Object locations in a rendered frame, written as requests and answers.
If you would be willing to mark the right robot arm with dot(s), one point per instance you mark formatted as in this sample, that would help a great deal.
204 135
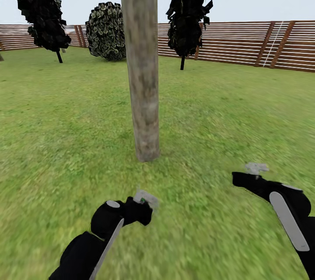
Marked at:
292 207

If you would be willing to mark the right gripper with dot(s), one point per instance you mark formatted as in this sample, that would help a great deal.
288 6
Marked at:
244 180

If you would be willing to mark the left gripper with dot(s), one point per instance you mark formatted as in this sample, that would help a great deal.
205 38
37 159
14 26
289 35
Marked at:
141 212

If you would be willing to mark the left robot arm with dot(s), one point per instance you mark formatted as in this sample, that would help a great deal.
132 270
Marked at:
85 254

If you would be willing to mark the bush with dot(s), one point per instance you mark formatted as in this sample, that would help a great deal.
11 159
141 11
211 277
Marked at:
105 31

